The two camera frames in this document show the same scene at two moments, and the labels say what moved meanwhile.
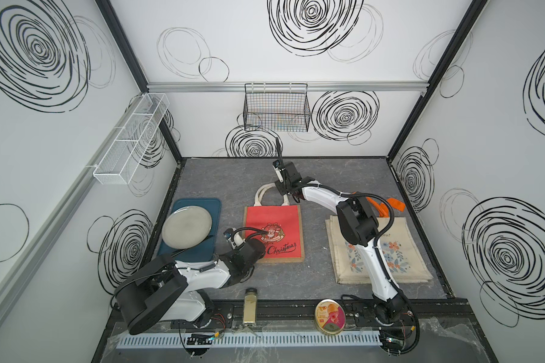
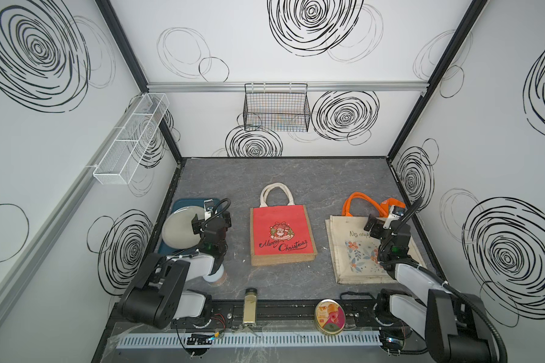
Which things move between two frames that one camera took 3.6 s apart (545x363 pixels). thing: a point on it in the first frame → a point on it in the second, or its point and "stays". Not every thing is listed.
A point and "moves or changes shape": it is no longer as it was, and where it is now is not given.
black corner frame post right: [454, 47] stays
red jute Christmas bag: [284, 240] moves or changes shape
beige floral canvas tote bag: [397, 245] stays
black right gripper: [278, 187] → [378, 226]
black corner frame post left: [107, 8] stays
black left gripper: [247, 243] → [198, 228]
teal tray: [205, 251] stays
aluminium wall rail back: [288, 86] stays
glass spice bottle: [250, 306] stays
